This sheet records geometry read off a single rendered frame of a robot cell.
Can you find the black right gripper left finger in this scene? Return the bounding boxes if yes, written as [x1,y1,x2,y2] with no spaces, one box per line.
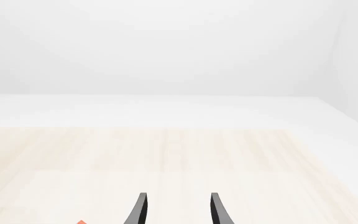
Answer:
[123,192,149,224]

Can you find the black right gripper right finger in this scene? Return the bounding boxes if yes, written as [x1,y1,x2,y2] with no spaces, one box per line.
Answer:
[210,192,236,224]

